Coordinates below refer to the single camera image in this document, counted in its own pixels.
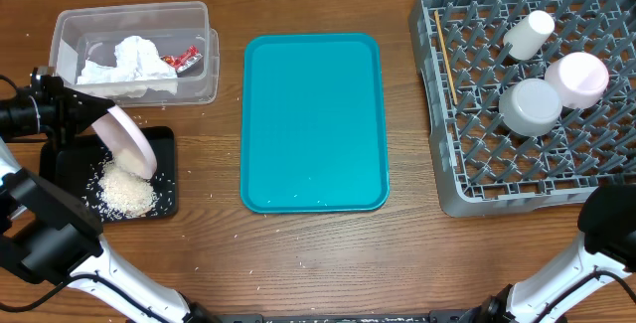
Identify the pile of rice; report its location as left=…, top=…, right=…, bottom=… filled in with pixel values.
left=80, top=159, right=177, bottom=223

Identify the grey saucer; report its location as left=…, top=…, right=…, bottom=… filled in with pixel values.
left=499, top=79, right=562, bottom=137

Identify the red snack wrapper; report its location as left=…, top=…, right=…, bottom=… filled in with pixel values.
left=161, top=46, right=203, bottom=74

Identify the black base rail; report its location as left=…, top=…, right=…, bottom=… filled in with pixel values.
left=217, top=307, right=478, bottom=323

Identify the teal serving tray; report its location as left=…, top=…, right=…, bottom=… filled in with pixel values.
left=239, top=33, right=390, bottom=214

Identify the white napkin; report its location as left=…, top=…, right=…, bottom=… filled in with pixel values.
left=111, top=36, right=178, bottom=94
left=76, top=61, right=147, bottom=97

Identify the clear plastic bin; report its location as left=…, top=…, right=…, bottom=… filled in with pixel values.
left=49, top=1, right=220, bottom=107

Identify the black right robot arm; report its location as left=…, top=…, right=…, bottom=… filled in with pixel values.
left=459, top=184, right=635, bottom=323

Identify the black tray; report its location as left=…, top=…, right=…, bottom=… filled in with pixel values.
left=39, top=126, right=178, bottom=224

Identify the grey dishwasher rack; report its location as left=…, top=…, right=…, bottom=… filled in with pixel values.
left=408, top=0, right=635, bottom=217

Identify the white cup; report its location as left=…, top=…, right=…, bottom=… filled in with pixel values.
left=503, top=10, right=556, bottom=61

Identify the small white bowl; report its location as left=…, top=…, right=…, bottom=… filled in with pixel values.
left=545, top=52, right=609, bottom=109

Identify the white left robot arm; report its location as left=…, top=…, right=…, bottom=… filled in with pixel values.
left=1, top=67, right=219, bottom=323

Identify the wooden chopstick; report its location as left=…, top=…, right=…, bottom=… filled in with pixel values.
left=433, top=10, right=458, bottom=106

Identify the large white plate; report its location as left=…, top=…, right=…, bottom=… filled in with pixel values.
left=91, top=105, right=157, bottom=180

